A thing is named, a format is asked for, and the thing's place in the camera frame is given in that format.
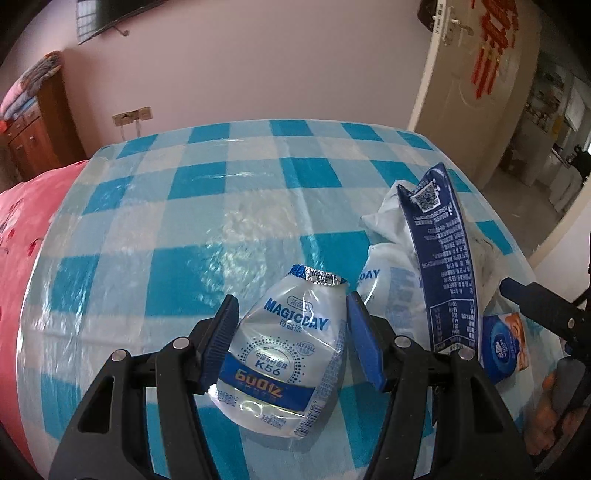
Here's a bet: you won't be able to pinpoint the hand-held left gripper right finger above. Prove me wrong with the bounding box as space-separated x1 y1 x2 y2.
345 291 525 480

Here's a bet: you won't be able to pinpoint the white door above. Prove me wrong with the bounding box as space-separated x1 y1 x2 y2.
409 0 541 162

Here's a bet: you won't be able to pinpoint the blue white checked plastic tablecloth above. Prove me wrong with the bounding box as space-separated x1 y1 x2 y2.
16 117 541 480

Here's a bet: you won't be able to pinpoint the red knot ornament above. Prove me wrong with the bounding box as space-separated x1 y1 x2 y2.
471 0 518 99

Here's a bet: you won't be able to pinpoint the white plastic bag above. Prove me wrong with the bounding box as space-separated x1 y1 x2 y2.
360 182 515 287

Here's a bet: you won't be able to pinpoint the dark blue white carton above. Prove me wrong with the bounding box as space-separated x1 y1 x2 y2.
396 163 485 357

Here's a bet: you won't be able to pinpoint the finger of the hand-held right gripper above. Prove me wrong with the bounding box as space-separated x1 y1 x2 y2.
499 277 591 344

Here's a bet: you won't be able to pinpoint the brown wooden cabinet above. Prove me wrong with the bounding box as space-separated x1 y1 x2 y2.
0 76 86 181

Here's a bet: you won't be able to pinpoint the person's right hand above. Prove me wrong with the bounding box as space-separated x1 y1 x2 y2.
526 371 571 457

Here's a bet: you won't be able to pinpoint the pink printed bedspread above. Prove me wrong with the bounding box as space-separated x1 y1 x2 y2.
0 159 93 462

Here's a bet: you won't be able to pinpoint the beige wall socket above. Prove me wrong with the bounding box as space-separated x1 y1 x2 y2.
113 106 152 126

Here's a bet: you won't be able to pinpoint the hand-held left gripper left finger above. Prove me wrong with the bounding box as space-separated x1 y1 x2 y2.
48 294 241 480

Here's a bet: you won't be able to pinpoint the metal door handle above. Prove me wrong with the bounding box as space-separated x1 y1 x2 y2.
434 4 474 44

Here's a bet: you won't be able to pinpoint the dark hanging object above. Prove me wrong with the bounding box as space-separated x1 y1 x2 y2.
418 0 439 31

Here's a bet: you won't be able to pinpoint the wall-mounted black television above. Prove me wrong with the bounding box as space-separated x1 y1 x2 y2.
76 0 139 45

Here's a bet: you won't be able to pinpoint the folded pink blankets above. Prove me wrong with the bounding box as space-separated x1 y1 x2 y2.
0 51 62 121

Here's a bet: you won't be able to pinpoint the blue orange tissue packet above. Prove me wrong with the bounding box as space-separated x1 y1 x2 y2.
480 313 532 385

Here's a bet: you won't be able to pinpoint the silver blue drink pouch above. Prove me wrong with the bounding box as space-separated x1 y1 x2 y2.
208 264 349 439
358 244 423 319

